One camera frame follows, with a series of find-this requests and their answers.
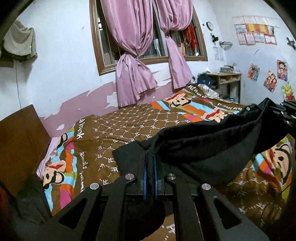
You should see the round wall clock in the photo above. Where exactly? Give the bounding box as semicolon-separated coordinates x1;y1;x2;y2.
206;22;214;31

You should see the crumpled patterned fabric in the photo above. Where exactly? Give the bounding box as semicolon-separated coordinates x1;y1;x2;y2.
198;84;220;99

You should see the black zip jacket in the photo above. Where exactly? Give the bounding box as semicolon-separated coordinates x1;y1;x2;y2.
112;97;290;241

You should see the wall certificates cluster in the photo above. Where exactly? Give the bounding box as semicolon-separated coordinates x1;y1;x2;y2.
232;16;279;45

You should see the blue bag on desk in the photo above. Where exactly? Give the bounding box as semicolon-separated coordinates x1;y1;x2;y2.
197;73;212;87

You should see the red hanging garment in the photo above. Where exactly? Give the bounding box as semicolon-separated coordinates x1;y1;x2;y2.
183;24;199;53

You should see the wooden shelf desk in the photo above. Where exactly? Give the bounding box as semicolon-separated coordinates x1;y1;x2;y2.
198;65;242;103

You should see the wooden headboard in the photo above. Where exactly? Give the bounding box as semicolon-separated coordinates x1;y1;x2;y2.
0;104;51;196

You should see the left pink curtain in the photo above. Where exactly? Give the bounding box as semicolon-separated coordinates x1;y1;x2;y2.
101;1;157;107

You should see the pink curtain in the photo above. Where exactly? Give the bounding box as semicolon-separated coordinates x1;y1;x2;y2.
101;1;157;107
154;0;194;90

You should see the right pink curtain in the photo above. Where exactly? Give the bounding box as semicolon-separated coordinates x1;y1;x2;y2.
154;0;194;90

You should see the dark clothes pile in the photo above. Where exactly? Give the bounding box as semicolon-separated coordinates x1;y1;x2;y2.
0;173;53;241

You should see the brown cartoon monkey bedspread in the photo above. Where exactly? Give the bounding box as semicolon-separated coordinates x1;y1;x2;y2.
42;84;295;240

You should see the beige sweater on wall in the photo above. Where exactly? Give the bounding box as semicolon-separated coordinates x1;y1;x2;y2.
1;20;38;62

